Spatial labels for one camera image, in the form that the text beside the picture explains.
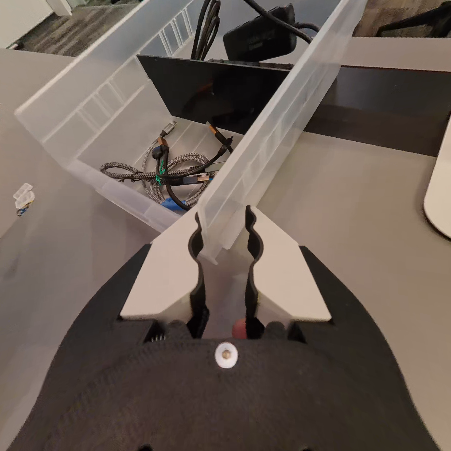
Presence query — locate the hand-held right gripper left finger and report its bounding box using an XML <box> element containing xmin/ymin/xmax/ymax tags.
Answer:
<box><xmin>120</xmin><ymin>212</ymin><xmax>209</xmax><ymax>337</ymax></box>

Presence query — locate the slim hub black cable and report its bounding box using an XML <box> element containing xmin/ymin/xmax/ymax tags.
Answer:
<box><xmin>243</xmin><ymin>0</ymin><xmax>321</xmax><ymax>43</ymax></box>

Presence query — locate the silver braided usb cable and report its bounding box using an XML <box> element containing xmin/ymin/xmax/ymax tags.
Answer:
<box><xmin>100</xmin><ymin>120</ymin><xmax>233</xmax><ymax>208</ymax></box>

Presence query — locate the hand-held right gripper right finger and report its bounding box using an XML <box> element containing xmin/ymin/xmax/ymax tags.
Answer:
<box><xmin>243</xmin><ymin>206</ymin><xmax>332</xmax><ymax>337</ymax></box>

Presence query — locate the slim black usb hub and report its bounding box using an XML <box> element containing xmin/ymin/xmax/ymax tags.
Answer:
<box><xmin>224</xmin><ymin>4</ymin><xmax>298</xmax><ymax>62</ymax></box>

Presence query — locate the orange usb cable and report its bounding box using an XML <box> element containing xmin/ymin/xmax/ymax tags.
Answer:
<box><xmin>154</xmin><ymin>121</ymin><xmax>234</xmax><ymax>210</ymax></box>

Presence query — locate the white stand base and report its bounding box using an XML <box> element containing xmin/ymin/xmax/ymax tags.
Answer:
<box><xmin>423</xmin><ymin>117</ymin><xmax>451</xmax><ymax>240</ymax></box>

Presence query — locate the small white card case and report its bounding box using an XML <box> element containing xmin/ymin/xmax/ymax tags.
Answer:
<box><xmin>14</xmin><ymin>183</ymin><xmax>36</xmax><ymax>216</ymax></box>

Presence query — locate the black bin divider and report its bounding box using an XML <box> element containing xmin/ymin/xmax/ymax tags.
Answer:
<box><xmin>138</xmin><ymin>55</ymin><xmax>296</xmax><ymax>136</ymax></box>

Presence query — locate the clear plastic bin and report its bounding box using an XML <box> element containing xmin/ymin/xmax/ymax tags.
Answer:
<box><xmin>14</xmin><ymin>0</ymin><xmax>368</xmax><ymax>253</ymax></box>

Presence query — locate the blue usb cable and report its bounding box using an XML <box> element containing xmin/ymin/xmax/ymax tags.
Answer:
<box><xmin>159</xmin><ymin>176</ymin><xmax>191</xmax><ymax>213</ymax></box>

